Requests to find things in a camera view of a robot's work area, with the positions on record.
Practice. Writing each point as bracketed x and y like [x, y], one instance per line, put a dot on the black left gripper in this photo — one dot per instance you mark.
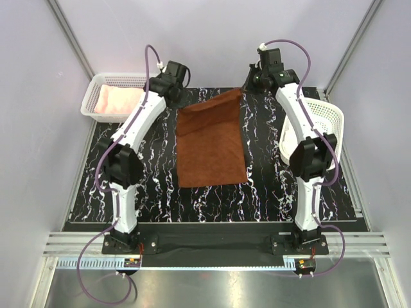
[182, 102]

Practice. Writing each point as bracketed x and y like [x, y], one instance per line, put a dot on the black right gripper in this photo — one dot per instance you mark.
[248, 86]

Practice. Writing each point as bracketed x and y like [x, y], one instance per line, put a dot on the pink towel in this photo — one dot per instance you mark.
[117, 100]

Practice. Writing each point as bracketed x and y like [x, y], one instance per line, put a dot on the brown towel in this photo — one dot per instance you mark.
[209, 144]

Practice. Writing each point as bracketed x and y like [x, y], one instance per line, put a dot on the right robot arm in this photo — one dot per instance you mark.
[315, 150]

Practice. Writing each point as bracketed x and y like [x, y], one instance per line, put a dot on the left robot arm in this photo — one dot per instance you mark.
[120, 163]

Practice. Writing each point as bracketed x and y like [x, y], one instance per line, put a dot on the white rectangular mesh basket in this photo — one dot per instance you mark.
[123, 80]

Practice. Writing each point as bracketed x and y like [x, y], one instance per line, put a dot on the white oval laundry basket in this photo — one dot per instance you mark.
[327, 117]

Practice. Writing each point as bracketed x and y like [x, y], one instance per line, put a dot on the white towel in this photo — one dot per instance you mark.
[289, 141]

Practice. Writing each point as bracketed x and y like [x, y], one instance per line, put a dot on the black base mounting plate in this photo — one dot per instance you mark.
[275, 238]

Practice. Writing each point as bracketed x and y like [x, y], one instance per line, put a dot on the left connector board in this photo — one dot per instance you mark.
[132, 262]

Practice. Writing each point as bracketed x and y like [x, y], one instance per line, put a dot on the connector board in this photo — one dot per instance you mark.
[132, 262]
[306, 263]

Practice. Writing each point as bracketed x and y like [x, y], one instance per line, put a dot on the right connector board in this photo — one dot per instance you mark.
[306, 263]

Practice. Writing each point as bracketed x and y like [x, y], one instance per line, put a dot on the aluminium frame rail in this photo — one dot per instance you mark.
[357, 244]

